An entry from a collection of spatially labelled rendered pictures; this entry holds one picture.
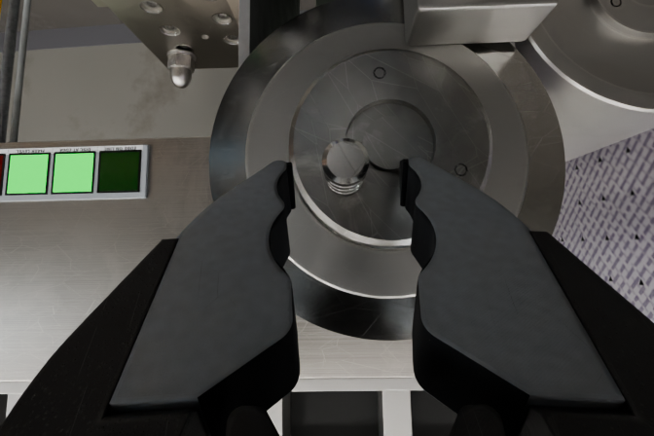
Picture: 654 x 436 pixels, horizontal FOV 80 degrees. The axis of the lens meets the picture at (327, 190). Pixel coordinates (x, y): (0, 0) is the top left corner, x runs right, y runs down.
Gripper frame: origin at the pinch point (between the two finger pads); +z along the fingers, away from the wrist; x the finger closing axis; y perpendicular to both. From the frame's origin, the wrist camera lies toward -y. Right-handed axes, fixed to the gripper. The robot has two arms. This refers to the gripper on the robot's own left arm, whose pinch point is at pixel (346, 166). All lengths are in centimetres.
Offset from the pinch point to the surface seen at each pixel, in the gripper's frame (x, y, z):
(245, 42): -4.3, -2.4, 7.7
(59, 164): -36, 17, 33
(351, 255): 0.2, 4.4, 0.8
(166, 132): -93, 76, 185
